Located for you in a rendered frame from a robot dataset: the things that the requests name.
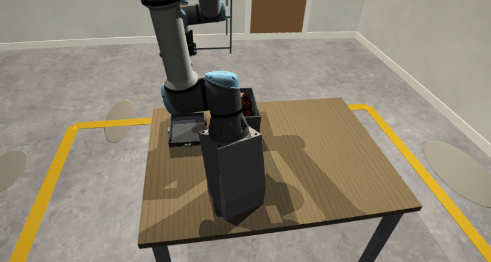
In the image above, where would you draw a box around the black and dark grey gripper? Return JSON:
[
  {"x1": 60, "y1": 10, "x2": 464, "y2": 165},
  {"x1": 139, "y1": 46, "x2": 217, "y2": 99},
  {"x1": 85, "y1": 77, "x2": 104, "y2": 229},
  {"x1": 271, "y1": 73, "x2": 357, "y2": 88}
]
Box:
[{"x1": 185, "y1": 30, "x2": 197, "y2": 56}]

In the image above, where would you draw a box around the brown glass bottle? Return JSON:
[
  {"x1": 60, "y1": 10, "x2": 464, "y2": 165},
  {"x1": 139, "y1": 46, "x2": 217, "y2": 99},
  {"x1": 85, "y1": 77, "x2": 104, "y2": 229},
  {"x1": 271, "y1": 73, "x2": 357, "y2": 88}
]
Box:
[
  {"x1": 241, "y1": 93, "x2": 252, "y2": 109},
  {"x1": 242, "y1": 102, "x2": 253, "y2": 117}
]

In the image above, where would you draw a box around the black divided crate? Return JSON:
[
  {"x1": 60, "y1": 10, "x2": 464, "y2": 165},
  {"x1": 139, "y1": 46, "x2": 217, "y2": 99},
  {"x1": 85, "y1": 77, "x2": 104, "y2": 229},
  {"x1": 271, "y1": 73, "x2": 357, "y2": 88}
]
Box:
[{"x1": 240, "y1": 88, "x2": 261, "y2": 132}]

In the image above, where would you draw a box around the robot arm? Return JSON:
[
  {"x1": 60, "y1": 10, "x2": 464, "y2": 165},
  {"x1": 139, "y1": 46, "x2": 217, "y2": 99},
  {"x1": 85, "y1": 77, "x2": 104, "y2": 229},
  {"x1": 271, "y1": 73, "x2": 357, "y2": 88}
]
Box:
[{"x1": 141, "y1": 0, "x2": 249, "y2": 143}]

